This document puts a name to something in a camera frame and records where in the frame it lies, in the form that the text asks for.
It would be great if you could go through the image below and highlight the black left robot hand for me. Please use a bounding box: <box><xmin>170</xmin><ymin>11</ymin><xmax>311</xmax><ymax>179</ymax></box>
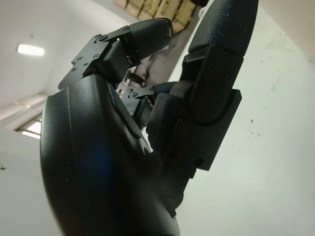
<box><xmin>40</xmin><ymin>0</ymin><xmax>259</xmax><ymax>236</ymax></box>

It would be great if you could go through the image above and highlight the bright window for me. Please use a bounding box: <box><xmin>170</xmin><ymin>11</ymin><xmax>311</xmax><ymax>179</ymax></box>
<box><xmin>14</xmin><ymin>118</ymin><xmax>42</xmax><ymax>140</ymax></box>

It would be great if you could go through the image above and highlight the rectangular ceiling light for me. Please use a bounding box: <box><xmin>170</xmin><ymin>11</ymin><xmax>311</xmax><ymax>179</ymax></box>
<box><xmin>16</xmin><ymin>43</ymin><xmax>45</xmax><ymax>57</ymax></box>

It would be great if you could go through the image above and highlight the wooden crate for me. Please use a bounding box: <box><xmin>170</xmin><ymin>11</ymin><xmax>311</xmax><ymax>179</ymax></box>
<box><xmin>113</xmin><ymin>0</ymin><xmax>205</xmax><ymax>32</ymax></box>

